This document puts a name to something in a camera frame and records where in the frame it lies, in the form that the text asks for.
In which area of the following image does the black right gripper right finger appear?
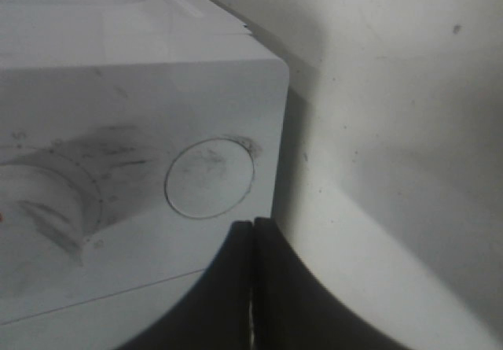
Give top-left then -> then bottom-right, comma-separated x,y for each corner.
253,218 -> 388,349

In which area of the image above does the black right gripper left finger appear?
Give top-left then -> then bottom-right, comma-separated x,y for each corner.
124,221 -> 252,349

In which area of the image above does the round door release button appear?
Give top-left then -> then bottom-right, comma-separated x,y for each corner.
163,138 -> 255,220

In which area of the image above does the white microwave oven body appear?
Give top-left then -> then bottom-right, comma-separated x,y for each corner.
1,0 -> 289,326

